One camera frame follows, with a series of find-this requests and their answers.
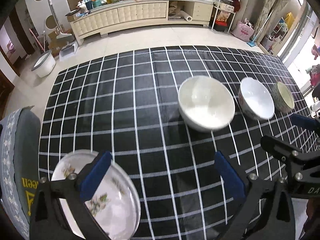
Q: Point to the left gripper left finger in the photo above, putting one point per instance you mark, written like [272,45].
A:
[48,220]

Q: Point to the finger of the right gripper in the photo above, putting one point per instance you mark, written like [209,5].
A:
[311,124]

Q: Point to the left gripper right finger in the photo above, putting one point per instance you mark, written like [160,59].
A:
[265,207]

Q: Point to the green floral bowl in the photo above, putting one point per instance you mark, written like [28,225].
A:
[282,97]

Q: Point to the floral white plate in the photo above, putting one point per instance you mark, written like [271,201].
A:
[115,204]

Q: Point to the white bowl red pattern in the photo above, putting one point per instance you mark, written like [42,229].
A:
[255,100]

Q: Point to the plain white bowl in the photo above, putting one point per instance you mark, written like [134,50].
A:
[205,104]

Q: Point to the grey embroidered chair cover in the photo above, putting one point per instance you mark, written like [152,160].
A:
[20,134]

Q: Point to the black white checked tablecloth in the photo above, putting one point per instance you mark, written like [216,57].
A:
[127,104]

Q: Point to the pink shopping bag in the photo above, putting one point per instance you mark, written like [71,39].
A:
[243,30]

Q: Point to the patterned beige curtain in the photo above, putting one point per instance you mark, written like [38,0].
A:
[264,9]

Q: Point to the white grey bucket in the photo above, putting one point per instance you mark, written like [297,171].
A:
[44,65]

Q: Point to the grey dustpan and broom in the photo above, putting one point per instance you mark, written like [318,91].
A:
[71,44]

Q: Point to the white paper roll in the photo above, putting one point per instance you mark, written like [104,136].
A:
[186,16]

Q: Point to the cream TV cabinet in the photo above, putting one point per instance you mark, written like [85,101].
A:
[140,13]

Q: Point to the wooden arched frame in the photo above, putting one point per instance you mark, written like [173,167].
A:
[283,21]

